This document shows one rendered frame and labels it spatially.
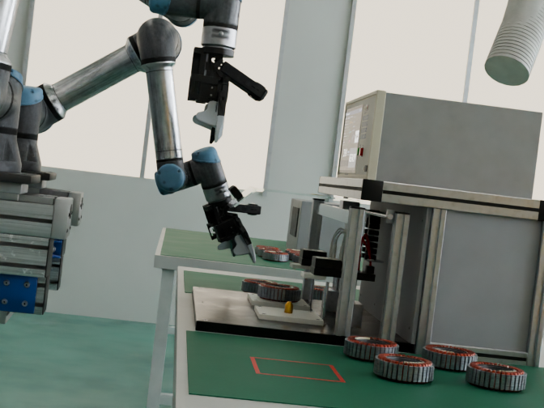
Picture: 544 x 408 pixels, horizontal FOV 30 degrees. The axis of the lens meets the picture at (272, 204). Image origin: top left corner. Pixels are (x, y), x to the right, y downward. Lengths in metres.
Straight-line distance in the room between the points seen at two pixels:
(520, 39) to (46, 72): 4.21
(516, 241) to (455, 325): 0.23
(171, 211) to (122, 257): 0.46
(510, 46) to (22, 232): 1.96
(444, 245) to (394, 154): 0.24
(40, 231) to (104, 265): 4.84
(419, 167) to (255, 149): 4.83
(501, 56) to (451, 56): 3.78
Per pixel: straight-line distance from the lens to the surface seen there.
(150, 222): 7.11
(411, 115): 2.33
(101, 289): 7.17
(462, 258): 2.27
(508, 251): 2.30
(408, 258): 2.36
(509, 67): 3.66
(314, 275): 2.38
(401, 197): 2.21
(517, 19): 3.72
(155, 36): 2.81
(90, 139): 7.12
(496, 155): 2.38
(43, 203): 2.33
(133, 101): 7.12
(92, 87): 2.96
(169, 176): 2.76
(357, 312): 2.40
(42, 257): 2.32
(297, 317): 2.35
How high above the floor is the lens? 1.09
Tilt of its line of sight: 1 degrees down
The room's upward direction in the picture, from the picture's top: 7 degrees clockwise
